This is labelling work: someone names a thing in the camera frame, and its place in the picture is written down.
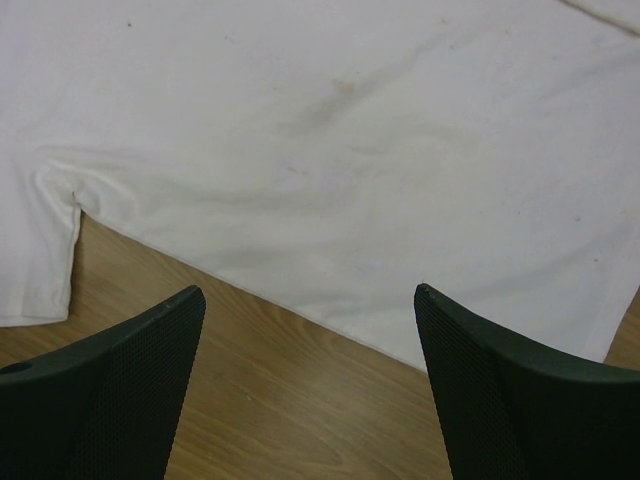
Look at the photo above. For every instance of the white t shirt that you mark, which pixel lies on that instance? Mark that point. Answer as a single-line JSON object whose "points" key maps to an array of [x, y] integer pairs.
{"points": [[328, 156]]}

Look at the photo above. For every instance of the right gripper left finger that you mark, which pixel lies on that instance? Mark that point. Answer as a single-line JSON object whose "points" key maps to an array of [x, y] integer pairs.
{"points": [[107, 406]]}

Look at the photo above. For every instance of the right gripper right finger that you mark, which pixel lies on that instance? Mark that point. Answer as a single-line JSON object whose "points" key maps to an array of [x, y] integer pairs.
{"points": [[512, 408]]}

